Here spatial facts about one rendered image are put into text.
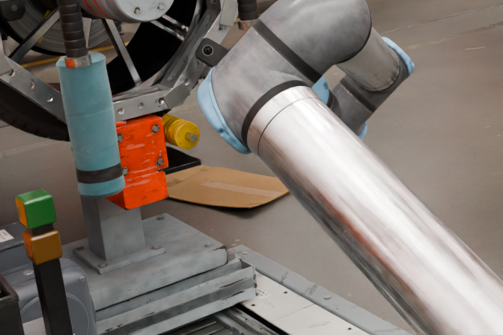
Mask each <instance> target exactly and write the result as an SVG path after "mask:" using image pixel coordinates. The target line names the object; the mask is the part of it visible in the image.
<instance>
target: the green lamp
mask: <svg viewBox="0 0 503 335"><path fill-rule="evenodd" d="M15 200H16V207H17V211H18V215H19V221H20V223H21V224H23V225H24V226H25V227H27V228H28V229H30V230H33V229H36V228H38V227H43V226H46V225H49V224H53V223H55V222H56V221H57V218H56V214H55V206H54V202H53V197H52V195H51V194H49V193H48V192H46V191H44V190H43V189H38V190H35V191H30V192H28V193H24V194H20V195H17V196H16V199H15Z"/></svg>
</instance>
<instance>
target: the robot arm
mask: <svg viewBox="0 0 503 335"><path fill-rule="evenodd" d="M195 57H196V59H198V60H199V61H201V62H203V63H204V64H206V65H207V66H206V68H205V69H204V71H203V72H202V76H203V79H204V81H203V82H202V83H201V84H200V86H199V87H198V91H197V101H198V105H199V107H200V109H201V111H202V113H203V114H204V116H205V117H206V118H207V120H208V122H209V123H210V125H211V126H212V127H213V128H214V129H215V130H216V131H217V132H218V133H219V134H220V135H221V136H222V138H223V139H224V140H225V141H226V142H227V143H228V144H229V145H230V146H232V147H233V148H234V149H235V150H237V151H238V152H240V153H242V154H250V153H254V154H255V155H257V156H259V157H260V159H261V160H262V161H263V162H264V163H265V164H266V166H267V167H268V168H269V169H270V170H271V171H272V172H273V173H274V174H275V175H276V176H277V177H278V179H279V180H280V181H281V182H282V183H283V184H284V185H285V187H286V188H287V189H288V190H289V191H290V192H291V194H292V195H293V196H294V197H295V198H296V199H297V200H298V201H299V202H300V203H301V204H302V205H303V207H304V208H305V209H306V210H307V211H308V212H309V214H310V215H311V216H312V217H313V218H314V219H315V220H316V222H317V223H318V224H319V225H320V226H321V227H322V228H323V229H324V230H325V231H326V232H327V233H328V235H329V236H330V237H331V238H332V239H333V240H334V242H335V243H336V244H337V245H338V246H339V247H340V249H341V250H342V251H343V252H344V253H345V254H346V255H347V256H348V257H349V258H350V259H351V260H352V261H353V263H354V264H355V265H356V266H357V267H358V268H359V270H360V271H361V272H362V273H363V274H364V275H365V276H366V278H367V279H369V281H370V282H371V283H372V284H373V285H374V286H375V287H376V288H377V290H378V291H379V292H380V293H381V294H382V296H383V297H384V298H385V299H386V300H387V301H388V302H389V303H390V305H392V306H393V308H395V310H396V311H397V312H398V313H399V314H400V315H401V317H402V318H403V319H404V320H405V321H406V322H407V323H408V325H409V326H410V327H411V328H412V329H413V330H414V332H416V333H417V334H418V335H503V280H502V279H501V278H500V277H499V276H498V275H497V274H496V273H495V272H494V271H493V270H492V269H491V268H490V267H489V266H488V265H487V264H486V263H485V262H483V261H482V260H481V259H480V258H479V257H478V256H477V255H476V254H475V253H474V252H473V251H472V250H471V249H470V248H469V247H468V246H467V245H466V244H465V243H464V242H463V241H462V240H461V239H460V238H459V237H458V236H457V235H456V234H455V233H454V232H453V231H452V230H451V229H450V228H449V227H448V226H447V225H446V224H445V223H444V222H443V221H442V220H441V219H440V218H439V217H438V216H437V215H436V214H435V213H434V212H433V211H432V210H431V209H430V208H429V207H428V206H427V205H426V204H425V203H424V202H423V201H422V200H421V199H420V198H419V197H418V196H417V195H416V194H415V193H414V192H413V191H412V190H411V189H410V188H409V187H408V186H407V185H406V184H405V183H404V182H403V181H402V180H401V179H400V178H399V177H398V176H397V175H396V174H395V173H394V172H393V171H392V170H391V169H390V168H389V167H388V166H387V165H386V164H385V163H384V162H383V161H382V160H381V159H380V158H379V157H378V156H377V155H376V154H375V153H374V152H373V151H372V150H371V149H370V148H369V147H368V146H367V145H366V144H365V143H364V142H363V139H364V137H365V136H366V133H367V130H368V126H367V122H366V121H367V120H368V119H369V117H370V116H371V115H372V114H373V113H374V112H375V111H376V110H377V109H378V108H379V107H380V106H381V105H382V104H383V103H384V102H385V100H386V99H387V98H388V97H389V96H390V95H391V94H392V93H393V92H394V91H395V90H396V89H397V87H398V86H399V85H400V84H401V83H402V82H403V81H404V80H405V79H407V78H409V75H410V73H411V72H412V71H413V70H414V63H413V62H412V61H411V59H410V58H409V56H408V55H407V54H406V53H405V52H404V51H403V50H402V49H401V48H400V47H399V46H397V45H396V44H395V43H394V42H392V41H391V40H390V39H388V38H387V37H381V36H380V35H379V34H378V33H377V32H376V30H375V29H374V28H373V26H372V15H371V10H370V8H369V6H368V3H367V2H366V1H365V0H278V1H277V2H276V3H274V4H273V5H272V6H270V7H269V8H268V9H267V10H266V11H265V12H264V13H263V14H262V15H261V16H260V17H259V19H258V21H257V22H256V23H255V24H254V25H253V26H252V27H251V28H250V29H249V30H248V31H247V32H246V33H245V34H244V35H243V36H242V38H241V39H240V40H239V41H238V42H237V43H236V44H235V46H234V47H233V48H232V49H226V48H225V47H224V46H221V45H219V44H218V43H216V42H214V41H213V40H211V39H209V38H204V39H203V40H202V41H201V42H200V44H199V46H198V48H197V49H196V51H195ZM333 65H335V66H336V67H338V68H339V69H341V70H342V71H344V72H345V73H346V75H345V76H344V77H343V78H342V80H340V81H339V82H338V83H337V84H336V85H335V87H334V88H333V89H332V90H330V89H329V87H328V85H327V83H326V80H325V79H324V78H323V74H324V73H325V72H326V71H327V70H328V69H330V68H331V67H332V66H333ZM210 67H212V68H210Z"/></svg>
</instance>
